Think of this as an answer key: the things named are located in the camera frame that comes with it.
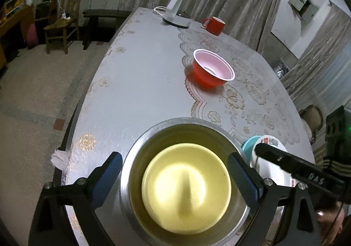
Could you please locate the white floral plate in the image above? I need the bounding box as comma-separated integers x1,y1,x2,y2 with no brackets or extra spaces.
251,135,292,187

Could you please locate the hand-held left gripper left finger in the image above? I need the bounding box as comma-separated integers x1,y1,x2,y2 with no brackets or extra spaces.
29,151,123,246

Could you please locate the wall electrical box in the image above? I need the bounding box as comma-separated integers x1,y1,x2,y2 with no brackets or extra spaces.
287,0,320,24

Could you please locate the pink bag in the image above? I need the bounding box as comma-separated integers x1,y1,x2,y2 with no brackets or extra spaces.
27,23,38,49

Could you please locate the dark wooden bench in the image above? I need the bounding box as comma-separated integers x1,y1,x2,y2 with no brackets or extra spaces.
82,9,132,50

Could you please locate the shiny dark bag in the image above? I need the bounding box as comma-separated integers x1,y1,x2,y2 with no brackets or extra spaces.
274,59,290,79

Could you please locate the red mug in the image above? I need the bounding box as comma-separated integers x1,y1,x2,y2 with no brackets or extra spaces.
202,17,226,36

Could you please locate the wooden cabinet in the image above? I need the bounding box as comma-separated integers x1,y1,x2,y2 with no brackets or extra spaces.
0,0,35,71

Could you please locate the round-back chair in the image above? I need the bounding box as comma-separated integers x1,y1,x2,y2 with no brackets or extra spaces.
299,105,324,145

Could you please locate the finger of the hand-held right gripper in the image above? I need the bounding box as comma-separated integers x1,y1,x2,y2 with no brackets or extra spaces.
254,142,316,178

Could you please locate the person's right hand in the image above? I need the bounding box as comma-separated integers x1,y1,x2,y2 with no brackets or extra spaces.
315,203,351,246

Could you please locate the white crumpled tissue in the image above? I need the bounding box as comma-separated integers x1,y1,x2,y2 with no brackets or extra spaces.
51,148,68,171

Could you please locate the stainless steel bowl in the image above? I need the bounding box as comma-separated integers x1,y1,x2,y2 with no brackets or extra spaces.
120,117,254,246

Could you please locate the wooden chair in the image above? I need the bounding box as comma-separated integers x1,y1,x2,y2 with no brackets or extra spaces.
44,0,84,55

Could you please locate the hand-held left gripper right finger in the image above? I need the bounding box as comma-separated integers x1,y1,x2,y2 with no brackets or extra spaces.
227,152,321,246

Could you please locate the white electric kettle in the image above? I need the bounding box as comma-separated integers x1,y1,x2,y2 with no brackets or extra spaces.
163,0,201,29

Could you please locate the teal plate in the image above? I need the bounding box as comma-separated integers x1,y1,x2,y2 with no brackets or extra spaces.
241,135,262,164

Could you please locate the red bowl with pink inside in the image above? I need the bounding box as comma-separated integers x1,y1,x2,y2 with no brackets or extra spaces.
191,49,236,87

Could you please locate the yellow bowl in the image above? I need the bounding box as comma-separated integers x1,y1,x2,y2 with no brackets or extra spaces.
141,143,232,235

